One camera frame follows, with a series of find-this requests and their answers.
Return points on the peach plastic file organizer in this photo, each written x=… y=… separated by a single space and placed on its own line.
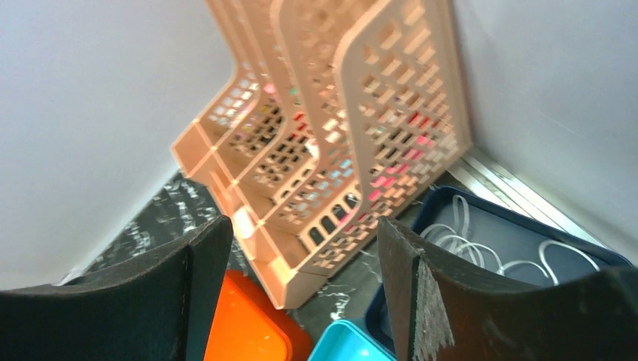
x=336 y=113

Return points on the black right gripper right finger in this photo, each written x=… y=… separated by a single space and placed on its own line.
x=442 y=307

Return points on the dark blue square tray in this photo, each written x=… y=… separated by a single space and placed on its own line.
x=500 y=241

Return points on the light blue square tray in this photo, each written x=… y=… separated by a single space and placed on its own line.
x=345 y=340

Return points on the orange square tray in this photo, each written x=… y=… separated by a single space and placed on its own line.
x=247 y=326

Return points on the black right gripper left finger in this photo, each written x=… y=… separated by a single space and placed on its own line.
x=156 y=306

